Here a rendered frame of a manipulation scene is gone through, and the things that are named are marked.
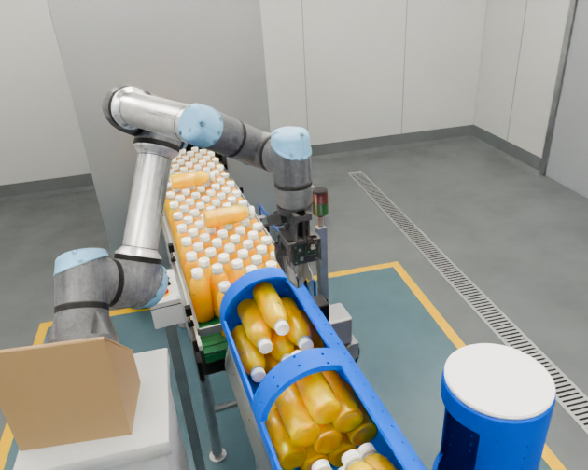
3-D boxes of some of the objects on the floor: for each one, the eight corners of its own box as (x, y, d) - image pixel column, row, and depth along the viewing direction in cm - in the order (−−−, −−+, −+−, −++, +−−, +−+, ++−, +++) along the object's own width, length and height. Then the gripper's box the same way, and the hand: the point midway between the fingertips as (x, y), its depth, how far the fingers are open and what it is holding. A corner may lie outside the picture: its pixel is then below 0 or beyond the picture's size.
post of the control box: (202, 499, 224) (161, 313, 177) (201, 491, 227) (161, 308, 180) (211, 496, 225) (173, 311, 178) (209, 489, 228) (172, 305, 181)
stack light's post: (325, 425, 256) (317, 229, 204) (322, 419, 259) (314, 225, 208) (332, 422, 257) (327, 228, 205) (329, 417, 260) (323, 223, 209)
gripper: (281, 218, 100) (287, 307, 110) (324, 209, 102) (327, 297, 112) (268, 201, 107) (275, 286, 117) (309, 193, 109) (313, 278, 119)
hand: (296, 281), depth 116 cm, fingers closed
